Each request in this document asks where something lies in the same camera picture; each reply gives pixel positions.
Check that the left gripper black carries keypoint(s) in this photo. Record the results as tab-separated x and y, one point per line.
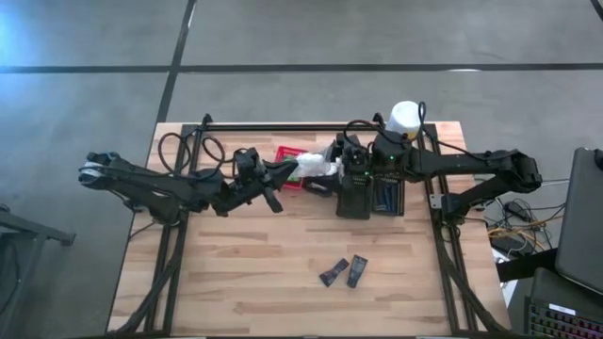
245	183

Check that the red plastic basket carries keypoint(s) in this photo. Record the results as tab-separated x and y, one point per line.
285	153

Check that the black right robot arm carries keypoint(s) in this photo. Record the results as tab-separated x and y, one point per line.
471	162

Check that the black power brick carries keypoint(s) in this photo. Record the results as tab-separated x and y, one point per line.
517	210

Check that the dark blue crumpled tube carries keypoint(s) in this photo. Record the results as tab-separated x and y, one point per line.
333	273

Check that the clear bag of cotton balls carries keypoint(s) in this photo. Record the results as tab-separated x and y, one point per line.
313	165

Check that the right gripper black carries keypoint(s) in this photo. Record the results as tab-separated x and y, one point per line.
372	157

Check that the grey laptop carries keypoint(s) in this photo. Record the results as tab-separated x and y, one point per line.
581	221

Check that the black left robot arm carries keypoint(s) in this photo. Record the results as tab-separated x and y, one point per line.
141	183

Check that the black plastic basket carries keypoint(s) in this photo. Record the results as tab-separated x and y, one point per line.
388	213
320	187
354	200

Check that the black aluminium table frame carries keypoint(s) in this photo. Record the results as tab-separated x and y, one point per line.
282	127

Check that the backlit keyboard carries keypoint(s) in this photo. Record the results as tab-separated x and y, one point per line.
565	325

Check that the black bar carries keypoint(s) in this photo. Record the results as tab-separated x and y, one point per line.
525	267

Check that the white canister yellow label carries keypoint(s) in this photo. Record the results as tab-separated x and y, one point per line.
403	117

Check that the black metal stand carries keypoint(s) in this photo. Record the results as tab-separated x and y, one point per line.
33	233

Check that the small green bottle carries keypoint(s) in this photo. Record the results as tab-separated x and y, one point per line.
294	178

